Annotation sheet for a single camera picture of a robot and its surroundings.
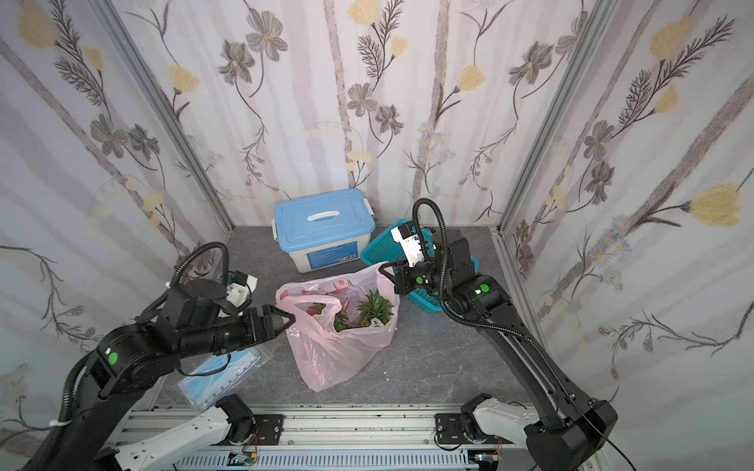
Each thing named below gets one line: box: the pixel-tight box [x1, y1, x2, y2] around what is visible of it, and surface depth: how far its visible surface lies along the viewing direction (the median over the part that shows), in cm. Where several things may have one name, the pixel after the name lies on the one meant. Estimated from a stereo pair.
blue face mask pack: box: [177, 345, 274, 412], surface depth 82 cm
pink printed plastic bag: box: [274, 262, 400, 393], surface depth 76 cm
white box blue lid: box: [271, 188, 377, 273], surface depth 102 cm
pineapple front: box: [355, 288, 395, 328], surface depth 78 cm
